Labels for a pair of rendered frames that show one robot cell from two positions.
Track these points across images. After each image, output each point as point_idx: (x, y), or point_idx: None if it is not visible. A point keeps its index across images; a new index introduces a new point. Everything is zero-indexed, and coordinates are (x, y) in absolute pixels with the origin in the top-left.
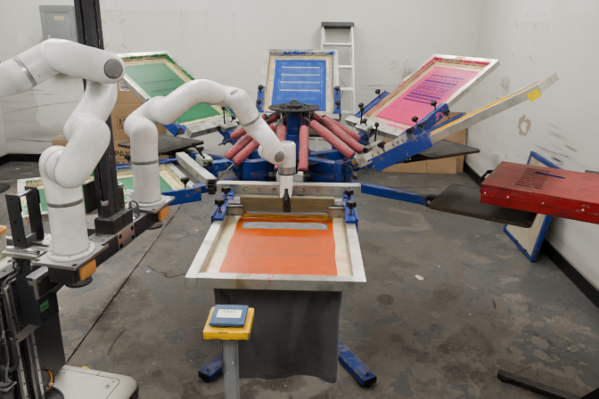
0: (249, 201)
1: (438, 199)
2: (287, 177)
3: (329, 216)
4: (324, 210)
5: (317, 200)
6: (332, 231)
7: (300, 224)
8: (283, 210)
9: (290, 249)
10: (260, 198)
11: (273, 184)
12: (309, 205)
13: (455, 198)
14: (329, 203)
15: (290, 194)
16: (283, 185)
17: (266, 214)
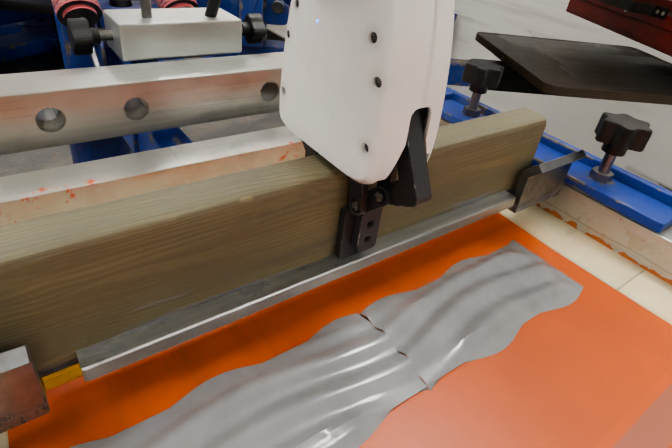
0: (80, 280)
1: (536, 69)
2: (443, 8)
3: (519, 208)
4: (498, 185)
5: (493, 144)
6: (611, 287)
7: (465, 307)
8: (344, 250)
9: None
10: (186, 220)
11: (127, 83)
12: (457, 177)
13: (547, 61)
14: (526, 146)
15: (432, 147)
16: (407, 86)
17: (247, 313)
